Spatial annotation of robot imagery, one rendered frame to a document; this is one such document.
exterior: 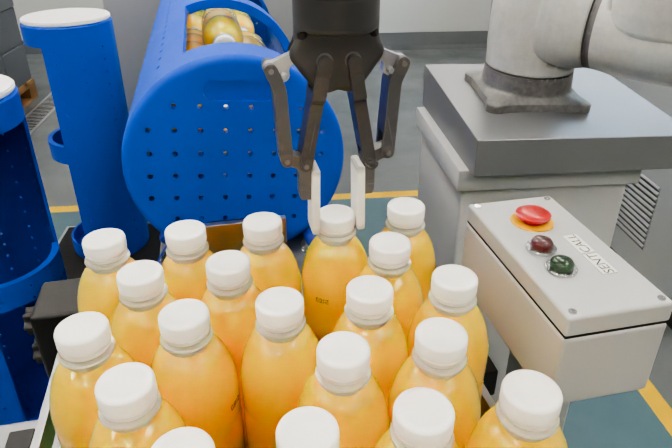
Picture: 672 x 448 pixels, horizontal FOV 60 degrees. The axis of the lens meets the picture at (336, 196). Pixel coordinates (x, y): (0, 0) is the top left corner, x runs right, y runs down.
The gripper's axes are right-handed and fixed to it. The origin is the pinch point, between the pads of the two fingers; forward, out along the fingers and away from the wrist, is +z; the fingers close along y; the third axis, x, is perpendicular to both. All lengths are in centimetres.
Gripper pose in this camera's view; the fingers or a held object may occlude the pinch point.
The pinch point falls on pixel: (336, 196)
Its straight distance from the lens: 58.5
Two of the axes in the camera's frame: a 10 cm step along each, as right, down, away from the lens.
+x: 2.2, 4.5, -8.6
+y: -9.8, 1.0, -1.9
